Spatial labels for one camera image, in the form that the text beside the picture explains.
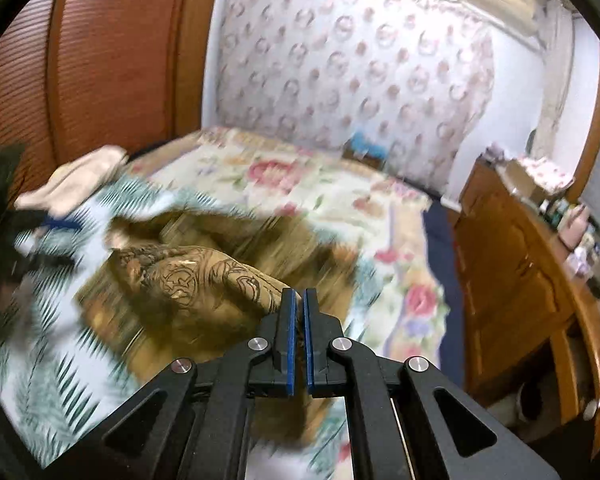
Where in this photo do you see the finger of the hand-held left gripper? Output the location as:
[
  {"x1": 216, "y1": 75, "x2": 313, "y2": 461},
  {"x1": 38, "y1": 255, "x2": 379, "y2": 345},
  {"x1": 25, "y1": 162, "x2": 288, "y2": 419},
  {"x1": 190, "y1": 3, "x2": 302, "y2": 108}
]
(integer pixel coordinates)
[
  {"x1": 10, "y1": 252, "x2": 77, "y2": 274},
  {"x1": 14, "y1": 210, "x2": 85, "y2": 237}
]

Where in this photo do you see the group of small bottles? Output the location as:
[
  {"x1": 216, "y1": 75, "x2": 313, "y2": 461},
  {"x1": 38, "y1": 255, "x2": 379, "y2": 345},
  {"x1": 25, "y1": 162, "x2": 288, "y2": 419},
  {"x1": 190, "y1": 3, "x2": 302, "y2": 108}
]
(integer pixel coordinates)
[{"x1": 536, "y1": 196, "x2": 569, "y2": 232}]

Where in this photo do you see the dark blue bed skirt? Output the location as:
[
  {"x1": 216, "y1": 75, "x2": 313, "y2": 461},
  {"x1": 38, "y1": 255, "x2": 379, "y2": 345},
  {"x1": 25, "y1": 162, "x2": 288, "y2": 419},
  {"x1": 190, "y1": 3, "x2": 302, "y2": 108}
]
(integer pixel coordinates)
[{"x1": 421, "y1": 204, "x2": 469, "y2": 387}]

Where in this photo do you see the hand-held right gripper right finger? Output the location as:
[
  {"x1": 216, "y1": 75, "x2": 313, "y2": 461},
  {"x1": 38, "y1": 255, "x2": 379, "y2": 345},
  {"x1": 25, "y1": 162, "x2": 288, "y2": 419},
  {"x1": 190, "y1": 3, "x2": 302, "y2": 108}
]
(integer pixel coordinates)
[{"x1": 302, "y1": 287, "x2": 561, "y2": 480}]

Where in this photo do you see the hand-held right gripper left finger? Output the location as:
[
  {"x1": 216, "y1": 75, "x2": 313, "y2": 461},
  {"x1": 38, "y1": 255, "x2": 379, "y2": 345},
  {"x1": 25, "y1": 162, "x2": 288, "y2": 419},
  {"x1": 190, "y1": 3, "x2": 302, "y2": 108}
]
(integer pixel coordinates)
[{"x1": 100, "y1": 287, "x2": 298, "y2": 480}]

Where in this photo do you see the blue crumpled bag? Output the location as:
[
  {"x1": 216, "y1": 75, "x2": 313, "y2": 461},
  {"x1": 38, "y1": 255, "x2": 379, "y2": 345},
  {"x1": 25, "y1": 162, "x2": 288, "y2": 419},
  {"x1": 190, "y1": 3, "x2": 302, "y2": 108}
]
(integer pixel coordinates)
[{"x1": 349, "y1": 131, "x2": 389, "y2": 162}]

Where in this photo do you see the sheer white curtain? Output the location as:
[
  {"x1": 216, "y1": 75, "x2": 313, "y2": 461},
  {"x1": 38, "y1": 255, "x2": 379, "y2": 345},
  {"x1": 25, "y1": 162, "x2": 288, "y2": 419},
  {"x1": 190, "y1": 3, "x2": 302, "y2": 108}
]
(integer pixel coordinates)
[{"x1": 534, "y1": 0, "x2": 577, "y2": 147}]

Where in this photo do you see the wooden cabinet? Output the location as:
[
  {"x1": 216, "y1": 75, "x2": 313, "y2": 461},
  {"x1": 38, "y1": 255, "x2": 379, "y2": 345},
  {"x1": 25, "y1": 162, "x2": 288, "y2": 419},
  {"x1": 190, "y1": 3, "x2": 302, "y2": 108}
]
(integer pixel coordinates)
[{"x1": 451, "y1": 156, "x2": 600, "y2": 457}]

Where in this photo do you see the brown gold patterned shirt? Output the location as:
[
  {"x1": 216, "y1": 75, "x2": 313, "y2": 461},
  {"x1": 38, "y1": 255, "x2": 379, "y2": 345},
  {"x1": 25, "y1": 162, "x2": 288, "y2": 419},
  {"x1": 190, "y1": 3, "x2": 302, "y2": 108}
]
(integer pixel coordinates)
[{"x1": 77, "y1": 209, "x2": 372, "y2": 447}]

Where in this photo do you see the white spotted cloth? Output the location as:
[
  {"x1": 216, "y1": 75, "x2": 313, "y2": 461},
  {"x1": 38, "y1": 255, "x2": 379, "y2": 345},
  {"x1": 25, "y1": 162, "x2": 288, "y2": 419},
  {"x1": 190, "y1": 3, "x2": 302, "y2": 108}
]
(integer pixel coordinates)
[{"x1": 516, "y1": 156, "x2": 574, "y2": 194}]

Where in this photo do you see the bed with leaf sheet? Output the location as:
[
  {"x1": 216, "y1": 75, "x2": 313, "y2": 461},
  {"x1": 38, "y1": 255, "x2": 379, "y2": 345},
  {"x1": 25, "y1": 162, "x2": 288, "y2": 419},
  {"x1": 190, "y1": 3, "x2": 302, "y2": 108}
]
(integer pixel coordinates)
[{"x1": 0, "y1": 126, "x2": 452, "y2": 480}]

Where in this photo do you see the white folded cloth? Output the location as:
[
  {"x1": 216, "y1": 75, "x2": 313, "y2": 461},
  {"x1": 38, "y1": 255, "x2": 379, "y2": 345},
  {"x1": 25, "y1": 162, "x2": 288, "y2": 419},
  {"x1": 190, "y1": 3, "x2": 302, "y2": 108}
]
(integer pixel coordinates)
[{"x1": 14, "y1": 145, "x2": 129, "y2": 214}]

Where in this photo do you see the cardboard box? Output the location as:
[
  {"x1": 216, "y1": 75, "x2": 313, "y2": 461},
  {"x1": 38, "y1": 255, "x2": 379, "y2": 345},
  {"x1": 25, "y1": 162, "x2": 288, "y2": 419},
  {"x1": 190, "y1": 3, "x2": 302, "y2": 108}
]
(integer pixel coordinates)
[{"x1": 496, "y1": 157, "x2": 556, "y2": 207}]

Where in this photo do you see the pink circle patterned curtain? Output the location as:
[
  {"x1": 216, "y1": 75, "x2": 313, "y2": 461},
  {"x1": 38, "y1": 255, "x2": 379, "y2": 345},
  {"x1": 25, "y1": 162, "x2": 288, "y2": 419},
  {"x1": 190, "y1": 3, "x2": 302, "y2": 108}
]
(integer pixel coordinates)
[{"x1": 216, "y1": 0, "x2": 497, "y2": 197}]

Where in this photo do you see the pink jug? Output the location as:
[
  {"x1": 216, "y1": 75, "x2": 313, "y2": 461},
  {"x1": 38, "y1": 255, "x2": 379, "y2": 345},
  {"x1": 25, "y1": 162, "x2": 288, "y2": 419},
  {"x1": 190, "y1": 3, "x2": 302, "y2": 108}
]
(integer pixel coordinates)
[{"x1": 559, "y1": 203, "x2": 592, "y2": 252}]

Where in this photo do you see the wooden slatted wardrobe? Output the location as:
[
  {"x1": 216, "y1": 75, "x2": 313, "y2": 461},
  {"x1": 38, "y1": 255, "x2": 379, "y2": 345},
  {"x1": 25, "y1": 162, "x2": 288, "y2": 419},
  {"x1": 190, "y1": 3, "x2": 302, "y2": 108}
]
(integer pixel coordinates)
[{"x1": 0, "y1": 0, "x2": 224, "y2": 202}]

